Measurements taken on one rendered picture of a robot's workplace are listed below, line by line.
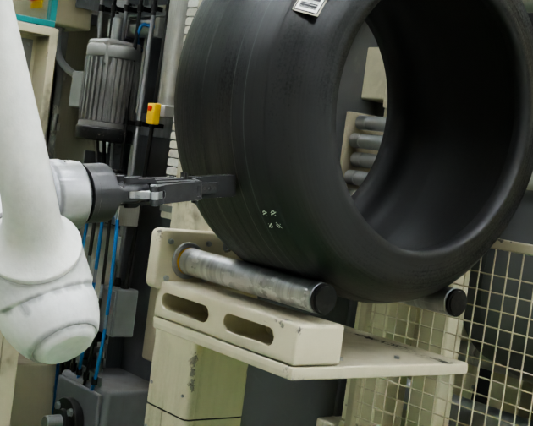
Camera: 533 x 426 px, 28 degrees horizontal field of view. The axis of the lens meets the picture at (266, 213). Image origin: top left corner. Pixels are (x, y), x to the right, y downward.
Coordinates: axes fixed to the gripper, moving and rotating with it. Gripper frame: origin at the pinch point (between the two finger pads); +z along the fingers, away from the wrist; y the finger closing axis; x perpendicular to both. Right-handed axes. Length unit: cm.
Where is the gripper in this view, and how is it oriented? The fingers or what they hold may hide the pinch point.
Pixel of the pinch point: (211, 186)
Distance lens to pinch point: 144.8
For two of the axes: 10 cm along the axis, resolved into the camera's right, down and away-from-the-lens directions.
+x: -0.3, 9.9, 1.3
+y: -6.2, -1.2, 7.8
